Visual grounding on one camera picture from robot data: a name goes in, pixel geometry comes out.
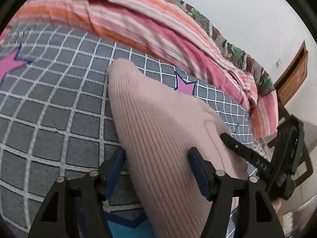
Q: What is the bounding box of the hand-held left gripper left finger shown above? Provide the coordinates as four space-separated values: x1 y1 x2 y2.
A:
27 147 127 238

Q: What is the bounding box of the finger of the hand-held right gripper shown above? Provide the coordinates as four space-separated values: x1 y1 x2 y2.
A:
219 132 272 179

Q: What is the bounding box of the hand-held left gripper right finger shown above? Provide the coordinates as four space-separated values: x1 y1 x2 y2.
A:
187 147 285 238

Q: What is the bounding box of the pink ribbed knit garment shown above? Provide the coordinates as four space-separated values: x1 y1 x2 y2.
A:
106 59 258 238

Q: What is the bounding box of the person's right hand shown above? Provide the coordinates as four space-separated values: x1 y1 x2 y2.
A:
272 198 283 213

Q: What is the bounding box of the dark wooden chair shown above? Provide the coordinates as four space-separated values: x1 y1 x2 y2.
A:
267 104 314 187

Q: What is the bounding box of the wooden cabinet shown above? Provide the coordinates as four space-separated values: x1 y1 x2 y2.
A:
274 41 309 107

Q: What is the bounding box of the grey checked star bedsheet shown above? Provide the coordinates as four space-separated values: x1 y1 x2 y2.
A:
0 22 263 238

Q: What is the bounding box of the floral patchwork blanket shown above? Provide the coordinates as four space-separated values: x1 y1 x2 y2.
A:
151 0 276 95

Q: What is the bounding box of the pink orange striped duvet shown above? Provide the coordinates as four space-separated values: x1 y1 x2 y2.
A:
0 0 279 138

